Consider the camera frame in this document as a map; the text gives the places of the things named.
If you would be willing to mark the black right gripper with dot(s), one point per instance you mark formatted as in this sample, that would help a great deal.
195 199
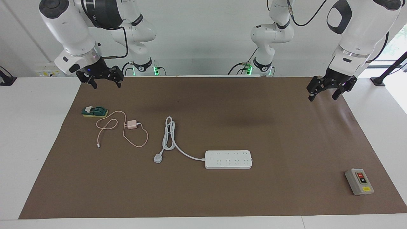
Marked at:
95 70

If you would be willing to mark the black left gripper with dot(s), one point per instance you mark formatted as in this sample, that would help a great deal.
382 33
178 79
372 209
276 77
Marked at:
334 81

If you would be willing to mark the pink charger adapter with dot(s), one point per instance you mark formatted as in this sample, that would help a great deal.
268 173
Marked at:
131 124

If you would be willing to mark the white power strip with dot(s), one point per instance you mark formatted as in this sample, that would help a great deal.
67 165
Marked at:
229 160

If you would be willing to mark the brown table mat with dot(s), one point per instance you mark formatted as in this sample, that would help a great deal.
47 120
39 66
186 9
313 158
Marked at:
222 197

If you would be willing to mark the green knife switch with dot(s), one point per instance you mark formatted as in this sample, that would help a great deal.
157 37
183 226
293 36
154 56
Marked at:
95 111

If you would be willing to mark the white wall outlet box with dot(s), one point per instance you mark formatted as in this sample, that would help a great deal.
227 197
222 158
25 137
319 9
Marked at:
47 68

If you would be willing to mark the grey push-button switch box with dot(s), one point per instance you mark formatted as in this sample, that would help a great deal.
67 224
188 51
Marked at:
357 183

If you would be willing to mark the black clamp mount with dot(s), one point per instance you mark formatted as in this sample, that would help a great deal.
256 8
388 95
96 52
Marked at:
6 81

